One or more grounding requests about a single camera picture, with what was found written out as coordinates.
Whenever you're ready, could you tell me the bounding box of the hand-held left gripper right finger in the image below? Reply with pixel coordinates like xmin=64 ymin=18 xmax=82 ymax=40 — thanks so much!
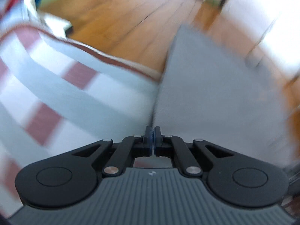
xmin=153 ymin=126 xmax=235 ymax=177

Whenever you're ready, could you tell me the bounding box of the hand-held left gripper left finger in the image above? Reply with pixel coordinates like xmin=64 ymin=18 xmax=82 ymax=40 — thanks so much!
xmin=71 ymin=126 xmax=153 ymax=177

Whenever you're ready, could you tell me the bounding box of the grey knit garment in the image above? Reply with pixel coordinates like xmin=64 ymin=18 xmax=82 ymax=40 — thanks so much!
xmin=151 ymin=25 xmax=293 ymax=169

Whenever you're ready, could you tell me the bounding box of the checkered red and white mat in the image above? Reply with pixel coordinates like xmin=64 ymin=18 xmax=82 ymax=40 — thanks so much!
xmin=0 ymin=25 xmax=162 ymax=218

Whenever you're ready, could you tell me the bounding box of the white panel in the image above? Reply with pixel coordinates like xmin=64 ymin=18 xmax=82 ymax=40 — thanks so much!
xmin=223 ymin=0 xmax=300 ymax=82

